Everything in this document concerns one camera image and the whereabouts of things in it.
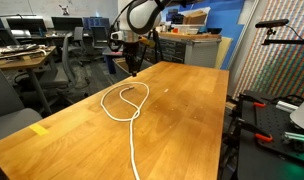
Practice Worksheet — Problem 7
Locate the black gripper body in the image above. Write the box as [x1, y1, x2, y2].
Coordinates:
[122, 34, 142, 66]

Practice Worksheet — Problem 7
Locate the white rope with black tip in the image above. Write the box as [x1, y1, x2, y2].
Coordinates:
[100, 81, 150, 180]

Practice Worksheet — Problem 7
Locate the open cardboard box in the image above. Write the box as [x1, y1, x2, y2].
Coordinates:
[112, 57, 143, 81]

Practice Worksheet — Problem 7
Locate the dark blue storage bin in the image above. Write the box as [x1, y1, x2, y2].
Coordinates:
[101, 45, 125, 75]

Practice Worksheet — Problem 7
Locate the black tripod stand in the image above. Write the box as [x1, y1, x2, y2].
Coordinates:
[140, 29, 165, 68]

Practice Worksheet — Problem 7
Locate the black mesh office chair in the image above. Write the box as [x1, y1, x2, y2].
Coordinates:
[90, 25, 110, 49]

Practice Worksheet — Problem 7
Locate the grey office chair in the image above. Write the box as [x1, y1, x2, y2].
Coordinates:
[0, 59, 44, 144]
[73, 26, 85, 43]
[41, 31, 91, 99]

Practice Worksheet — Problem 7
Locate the black computer monitor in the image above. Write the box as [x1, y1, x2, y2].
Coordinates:
[6, 18, 48, 34]
[51, 16, 84, 33]

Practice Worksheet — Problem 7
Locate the brown cardboard box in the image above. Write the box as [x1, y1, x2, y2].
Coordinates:
[182, 9, 208, 26]

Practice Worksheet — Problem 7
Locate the tan flat board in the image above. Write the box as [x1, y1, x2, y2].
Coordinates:
[214, 36, 234, 71]

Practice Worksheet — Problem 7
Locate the blue partition panel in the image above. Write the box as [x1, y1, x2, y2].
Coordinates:
[161, 0, 246, 69]

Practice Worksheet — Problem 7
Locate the wooden office desk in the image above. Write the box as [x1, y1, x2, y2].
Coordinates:
[0, 45, 57, 116]

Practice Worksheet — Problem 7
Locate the yellow tape patch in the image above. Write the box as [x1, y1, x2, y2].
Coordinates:
[29, 123, 50, 137]

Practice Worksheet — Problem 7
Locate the black keyboard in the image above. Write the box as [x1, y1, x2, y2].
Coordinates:
[1, 43, 40, 54]

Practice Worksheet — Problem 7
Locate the multicolour pixel pattern panel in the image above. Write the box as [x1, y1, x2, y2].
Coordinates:
[232, 0, 304, 101]

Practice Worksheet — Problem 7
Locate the silver aluminium extrusion bar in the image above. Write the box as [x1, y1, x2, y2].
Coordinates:
[284, 131, 304, 145]
[275, 100, 299, 114]

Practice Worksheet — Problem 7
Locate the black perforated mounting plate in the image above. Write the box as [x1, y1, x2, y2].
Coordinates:
[236, 89, 304, 180]

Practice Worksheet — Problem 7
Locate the yellow wrist camera mount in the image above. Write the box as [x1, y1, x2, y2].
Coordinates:
[138, 35, 156, 48]

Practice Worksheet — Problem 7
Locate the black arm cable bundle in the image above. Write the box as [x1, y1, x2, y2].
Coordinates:
[106, 0, 173, 51]

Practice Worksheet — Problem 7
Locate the orange handled black clamp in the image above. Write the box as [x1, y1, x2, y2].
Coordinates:
[234, 117, 274, 144]
[238, 93, 268, 109]

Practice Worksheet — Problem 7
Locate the black bar camera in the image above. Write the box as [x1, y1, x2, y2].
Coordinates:
[255, 18, 290, 29]

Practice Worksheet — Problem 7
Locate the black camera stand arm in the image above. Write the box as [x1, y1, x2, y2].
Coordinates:
[261, 28, 304, 48]

